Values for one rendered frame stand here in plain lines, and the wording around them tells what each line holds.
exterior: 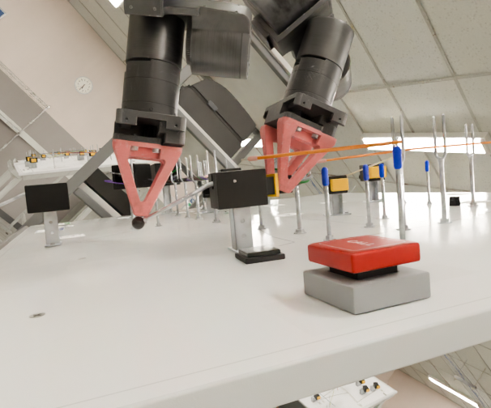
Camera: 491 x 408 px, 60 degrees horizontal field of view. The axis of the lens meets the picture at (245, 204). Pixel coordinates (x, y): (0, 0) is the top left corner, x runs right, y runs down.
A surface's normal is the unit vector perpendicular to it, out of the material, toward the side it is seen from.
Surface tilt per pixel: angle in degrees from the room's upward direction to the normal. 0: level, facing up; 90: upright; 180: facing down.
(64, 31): 90
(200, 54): 129
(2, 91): 90
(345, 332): 48
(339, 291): 138
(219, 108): 90
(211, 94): 90
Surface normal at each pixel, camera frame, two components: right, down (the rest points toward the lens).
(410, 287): 0.38, 0.02
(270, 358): -0.08, -0.99
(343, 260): -0.92, 0.10
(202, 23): -0.07, 0.59
